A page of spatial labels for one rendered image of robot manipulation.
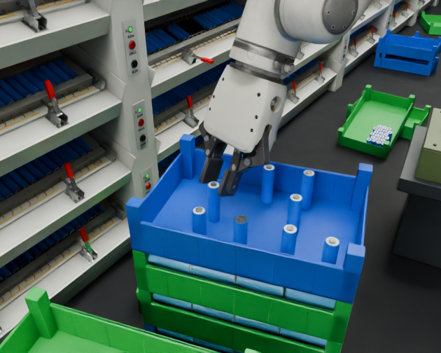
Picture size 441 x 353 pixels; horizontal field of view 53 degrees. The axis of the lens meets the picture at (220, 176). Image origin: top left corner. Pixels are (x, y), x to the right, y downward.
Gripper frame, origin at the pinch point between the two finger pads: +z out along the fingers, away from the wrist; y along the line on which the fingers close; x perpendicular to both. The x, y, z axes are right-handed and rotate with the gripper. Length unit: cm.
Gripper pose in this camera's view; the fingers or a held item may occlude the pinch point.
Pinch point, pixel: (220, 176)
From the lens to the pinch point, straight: 63.2
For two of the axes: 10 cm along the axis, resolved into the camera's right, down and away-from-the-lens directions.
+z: -3.2, 9.1, 2.8
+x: -6.8, -0.1, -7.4
